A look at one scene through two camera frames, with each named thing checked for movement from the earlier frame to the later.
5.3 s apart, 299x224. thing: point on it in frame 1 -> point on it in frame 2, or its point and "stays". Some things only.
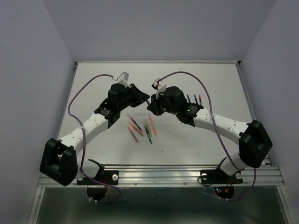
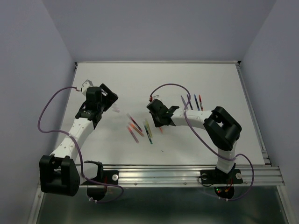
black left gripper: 138,95 -> 110,98
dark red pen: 134,122 stays
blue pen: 195,99 stays
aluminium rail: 177,175 stays
